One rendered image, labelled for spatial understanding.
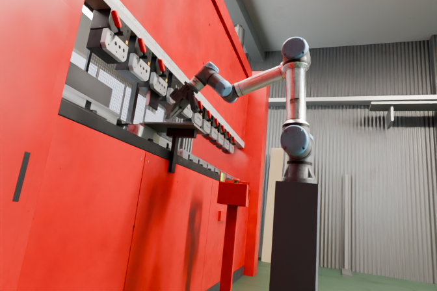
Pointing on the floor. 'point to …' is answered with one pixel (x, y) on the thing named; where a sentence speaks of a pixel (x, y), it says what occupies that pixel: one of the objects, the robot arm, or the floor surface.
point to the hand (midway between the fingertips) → (168, 118)
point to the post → (132, 103)
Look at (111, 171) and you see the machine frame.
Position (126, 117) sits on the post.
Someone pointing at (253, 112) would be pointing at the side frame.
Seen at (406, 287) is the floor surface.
